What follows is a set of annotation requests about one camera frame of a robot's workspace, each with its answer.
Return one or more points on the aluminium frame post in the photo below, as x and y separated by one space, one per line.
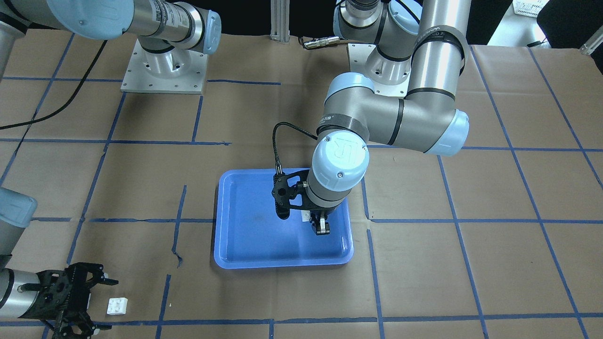
280 21

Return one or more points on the white block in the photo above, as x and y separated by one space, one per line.
117 306
306 216

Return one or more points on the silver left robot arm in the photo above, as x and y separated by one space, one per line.
405 98

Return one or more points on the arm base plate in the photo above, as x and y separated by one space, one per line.
388 65
172 72

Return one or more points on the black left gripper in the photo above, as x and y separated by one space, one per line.
323 210

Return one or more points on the blue plastic tray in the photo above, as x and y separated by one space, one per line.
249 234

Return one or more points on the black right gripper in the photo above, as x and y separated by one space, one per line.
81 275

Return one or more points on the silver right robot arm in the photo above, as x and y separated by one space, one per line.
173 37

